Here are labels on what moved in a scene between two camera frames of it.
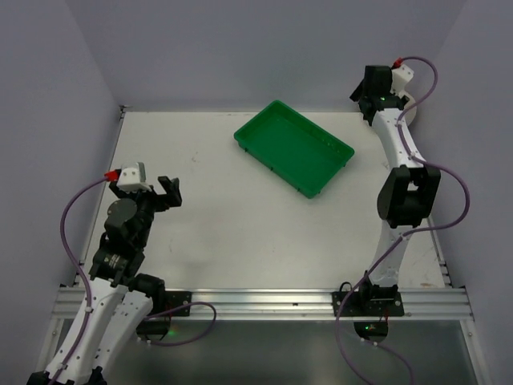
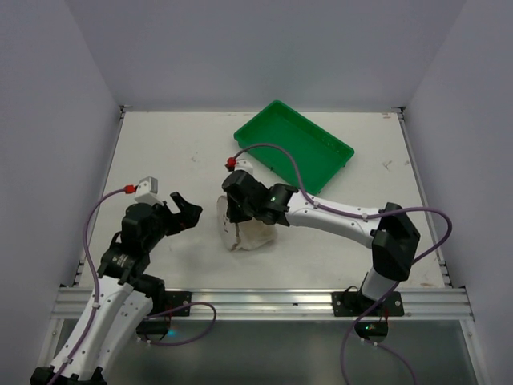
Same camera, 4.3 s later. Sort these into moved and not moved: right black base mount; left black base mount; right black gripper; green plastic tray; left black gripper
Moved: left black gripper; right black gripper
Not moved: right black base mount; left black base mount; green plastic tray
